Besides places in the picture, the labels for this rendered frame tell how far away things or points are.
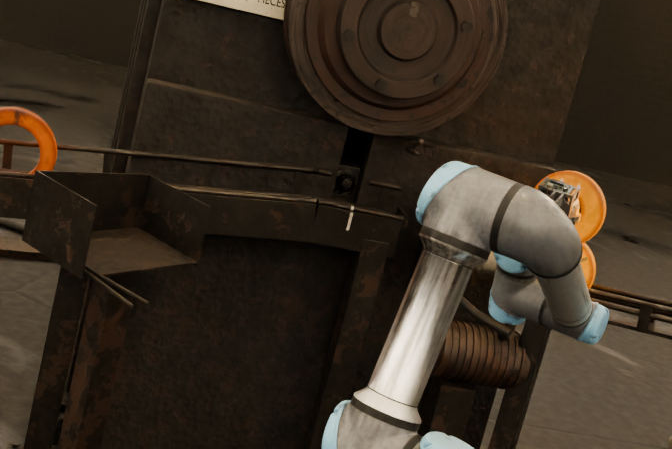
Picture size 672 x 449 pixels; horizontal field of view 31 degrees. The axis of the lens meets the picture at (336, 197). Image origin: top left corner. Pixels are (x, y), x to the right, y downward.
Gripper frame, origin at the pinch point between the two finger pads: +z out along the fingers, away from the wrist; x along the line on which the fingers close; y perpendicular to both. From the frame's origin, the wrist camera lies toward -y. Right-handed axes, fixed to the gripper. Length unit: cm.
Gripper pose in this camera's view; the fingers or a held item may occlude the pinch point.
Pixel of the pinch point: (569, 199)
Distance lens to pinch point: 254.1
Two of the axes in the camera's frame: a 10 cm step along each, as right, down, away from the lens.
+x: -8.8, -3.1, 3.7
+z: 4.7, -3.3, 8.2
